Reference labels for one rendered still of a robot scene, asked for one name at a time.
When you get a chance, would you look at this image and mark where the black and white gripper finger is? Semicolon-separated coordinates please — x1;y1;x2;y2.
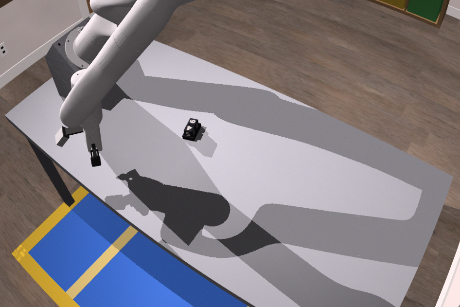
90;144;101;167

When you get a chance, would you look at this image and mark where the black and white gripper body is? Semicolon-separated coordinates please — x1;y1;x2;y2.
81;122;103;153

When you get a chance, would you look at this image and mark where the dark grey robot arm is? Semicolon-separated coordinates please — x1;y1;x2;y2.
55;0;194;147

